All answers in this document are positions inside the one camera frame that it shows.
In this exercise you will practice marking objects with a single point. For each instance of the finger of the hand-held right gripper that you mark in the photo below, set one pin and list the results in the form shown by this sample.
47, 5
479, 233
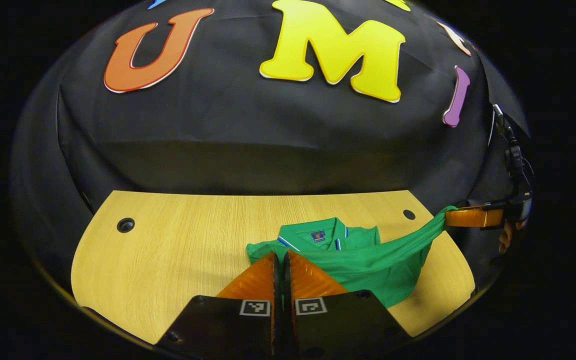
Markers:
473, 218

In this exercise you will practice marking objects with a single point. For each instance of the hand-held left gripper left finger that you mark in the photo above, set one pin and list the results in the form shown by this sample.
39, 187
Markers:
218, 325

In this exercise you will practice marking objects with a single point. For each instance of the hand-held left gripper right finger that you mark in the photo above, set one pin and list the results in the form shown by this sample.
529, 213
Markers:
348, 325

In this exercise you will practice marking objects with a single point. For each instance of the green polo T-shirt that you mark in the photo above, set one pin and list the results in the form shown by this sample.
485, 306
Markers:
368, 260

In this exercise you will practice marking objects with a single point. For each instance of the black round table grommet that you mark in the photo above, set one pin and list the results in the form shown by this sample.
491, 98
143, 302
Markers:
125, 225
408, 214

